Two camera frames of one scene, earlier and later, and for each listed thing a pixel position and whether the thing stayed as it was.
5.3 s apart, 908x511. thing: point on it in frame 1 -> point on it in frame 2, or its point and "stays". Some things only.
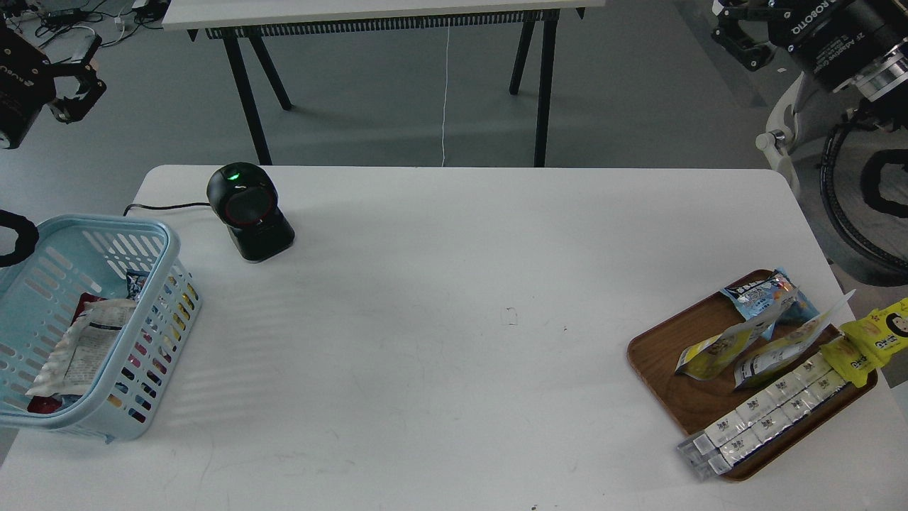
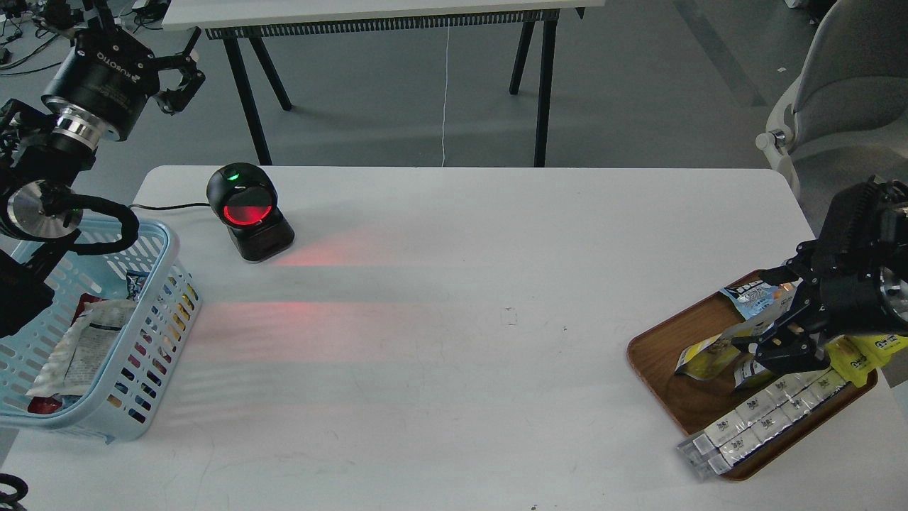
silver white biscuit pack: x=713 y=451 stays
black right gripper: x=835 y=40 -> x=845 y=289
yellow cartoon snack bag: x=870 y=341 stays
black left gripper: x=28 y=84 -> x=114 y=77
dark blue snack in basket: x=135 y=280 stays
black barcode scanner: x=244 y=196 stays
